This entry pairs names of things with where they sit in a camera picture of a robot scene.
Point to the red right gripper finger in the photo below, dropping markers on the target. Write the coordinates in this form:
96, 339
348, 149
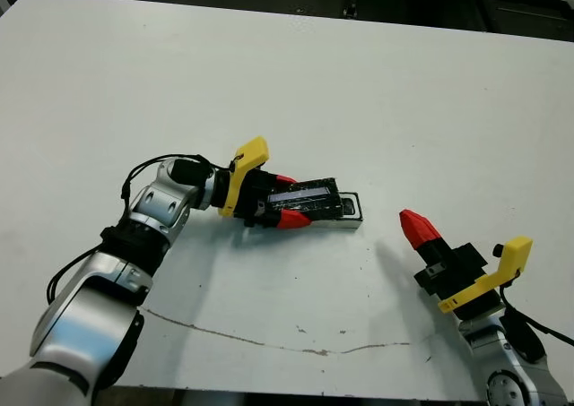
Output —
411, 229
428, 231

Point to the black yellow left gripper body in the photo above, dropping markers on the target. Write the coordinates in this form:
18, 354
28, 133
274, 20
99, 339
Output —
249, 195

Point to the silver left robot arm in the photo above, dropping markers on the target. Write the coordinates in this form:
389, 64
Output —
89, 298

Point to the black slim camera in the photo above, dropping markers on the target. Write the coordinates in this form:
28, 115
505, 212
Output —
349, 208

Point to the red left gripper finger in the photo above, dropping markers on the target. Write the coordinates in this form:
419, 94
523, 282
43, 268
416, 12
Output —
293, 221
282, 181

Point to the black glossy box lid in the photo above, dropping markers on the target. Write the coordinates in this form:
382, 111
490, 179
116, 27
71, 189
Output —
309, 195

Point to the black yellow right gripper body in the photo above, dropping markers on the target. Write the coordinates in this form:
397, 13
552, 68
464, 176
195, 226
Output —
462, 280

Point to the white box base tray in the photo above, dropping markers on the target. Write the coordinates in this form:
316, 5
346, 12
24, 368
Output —
345, 226

